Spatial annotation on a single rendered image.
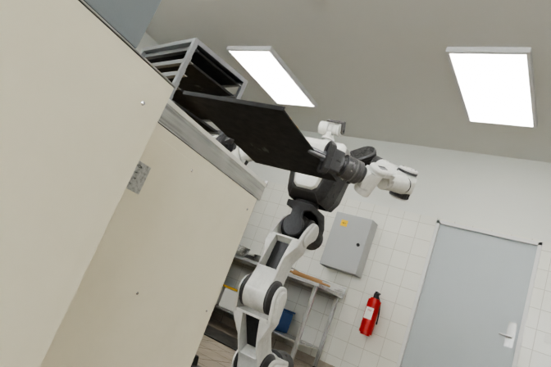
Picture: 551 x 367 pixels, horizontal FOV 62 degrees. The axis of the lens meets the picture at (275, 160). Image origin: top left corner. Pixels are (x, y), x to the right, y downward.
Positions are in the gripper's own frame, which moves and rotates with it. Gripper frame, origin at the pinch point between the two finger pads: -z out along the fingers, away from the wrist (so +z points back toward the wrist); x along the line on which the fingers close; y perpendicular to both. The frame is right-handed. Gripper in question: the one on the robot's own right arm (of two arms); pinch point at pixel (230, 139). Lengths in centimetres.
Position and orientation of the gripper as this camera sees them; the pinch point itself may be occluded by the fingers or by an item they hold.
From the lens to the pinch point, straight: 189.1
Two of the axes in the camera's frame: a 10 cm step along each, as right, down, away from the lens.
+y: 8.7, 4.2, 2.5
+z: -3.4, 1.4, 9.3
